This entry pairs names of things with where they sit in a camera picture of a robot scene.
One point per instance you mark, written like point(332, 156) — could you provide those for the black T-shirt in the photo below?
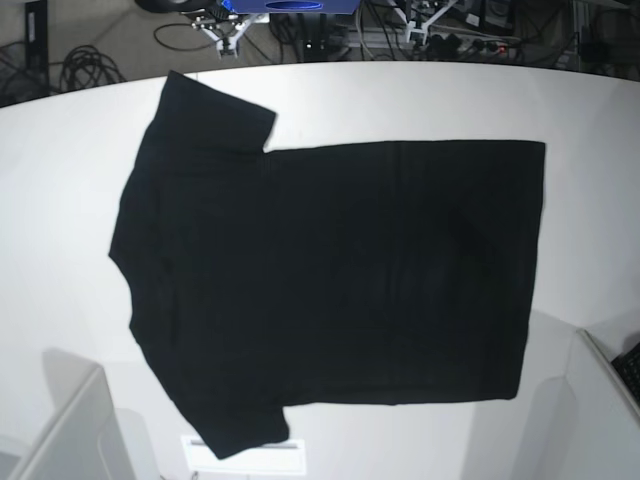
point(374, 273)

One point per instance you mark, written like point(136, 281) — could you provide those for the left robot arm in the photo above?
point(418, 22)

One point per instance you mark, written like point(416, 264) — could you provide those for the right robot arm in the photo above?
point(226, 33)

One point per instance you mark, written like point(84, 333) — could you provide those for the white power strip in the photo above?
point(458, 41)

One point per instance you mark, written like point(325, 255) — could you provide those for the blue box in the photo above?
point(291, 6)

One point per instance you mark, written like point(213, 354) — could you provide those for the left white partition panel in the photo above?
point(82, 439)

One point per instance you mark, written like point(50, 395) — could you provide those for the white partition panel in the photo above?
point(583, 424)
point(82, 439)

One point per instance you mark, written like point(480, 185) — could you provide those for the right white partition panel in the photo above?
point(583, 424)

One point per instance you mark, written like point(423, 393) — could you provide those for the black keyboard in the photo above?
point(627, 367)

